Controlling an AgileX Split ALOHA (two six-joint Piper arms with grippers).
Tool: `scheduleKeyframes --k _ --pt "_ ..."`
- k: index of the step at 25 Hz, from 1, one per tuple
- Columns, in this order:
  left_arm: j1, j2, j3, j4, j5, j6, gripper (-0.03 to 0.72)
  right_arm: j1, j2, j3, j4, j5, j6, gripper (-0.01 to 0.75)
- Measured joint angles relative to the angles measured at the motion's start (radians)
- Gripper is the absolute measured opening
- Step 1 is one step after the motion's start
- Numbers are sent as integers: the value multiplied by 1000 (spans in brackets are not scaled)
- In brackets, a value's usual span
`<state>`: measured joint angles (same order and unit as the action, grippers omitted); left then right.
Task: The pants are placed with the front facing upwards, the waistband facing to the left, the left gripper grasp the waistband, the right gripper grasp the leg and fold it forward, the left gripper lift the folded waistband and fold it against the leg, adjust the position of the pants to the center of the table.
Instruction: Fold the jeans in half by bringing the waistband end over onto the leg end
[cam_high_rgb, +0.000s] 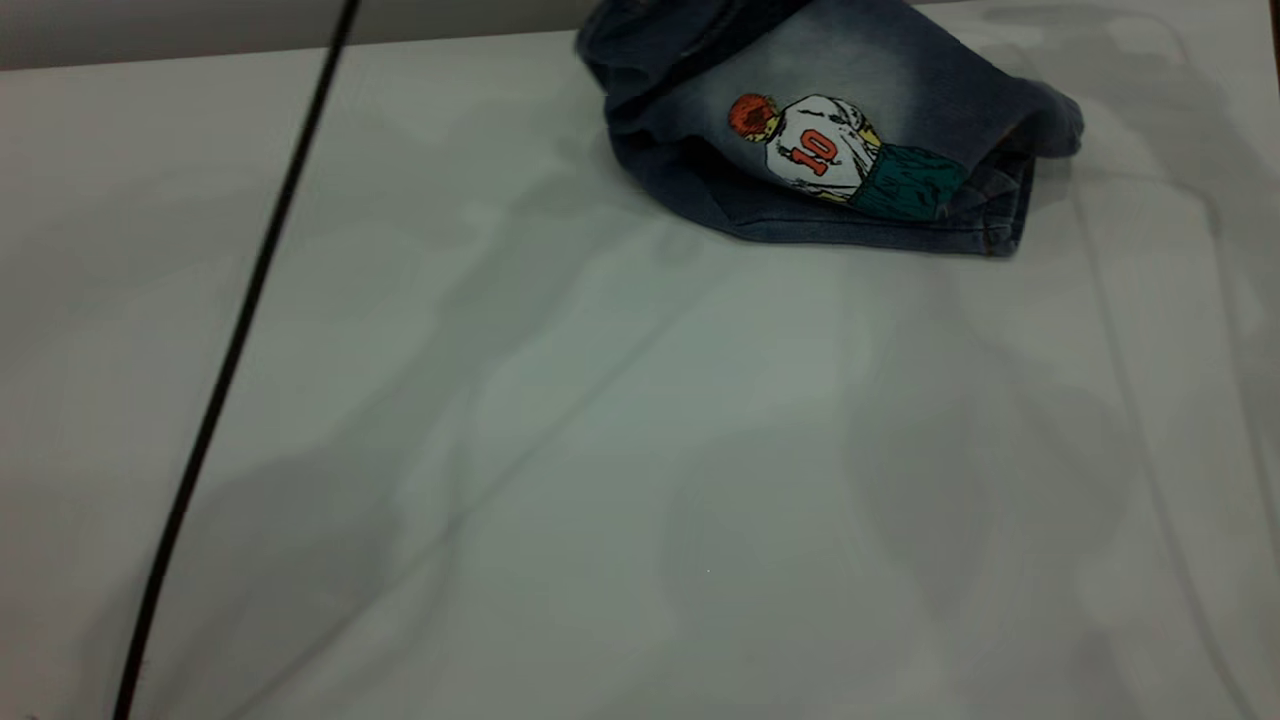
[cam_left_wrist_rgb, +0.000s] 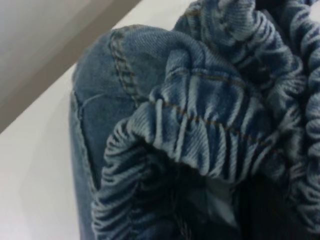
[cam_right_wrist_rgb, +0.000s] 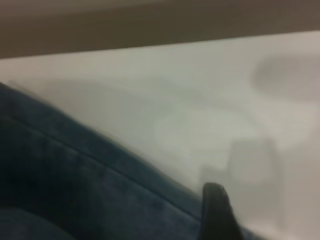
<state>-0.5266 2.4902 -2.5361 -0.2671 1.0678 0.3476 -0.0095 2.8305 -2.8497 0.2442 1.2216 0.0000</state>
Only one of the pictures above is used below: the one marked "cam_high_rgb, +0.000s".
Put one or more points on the blue denim shorts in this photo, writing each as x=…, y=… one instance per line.
x=850, y=60

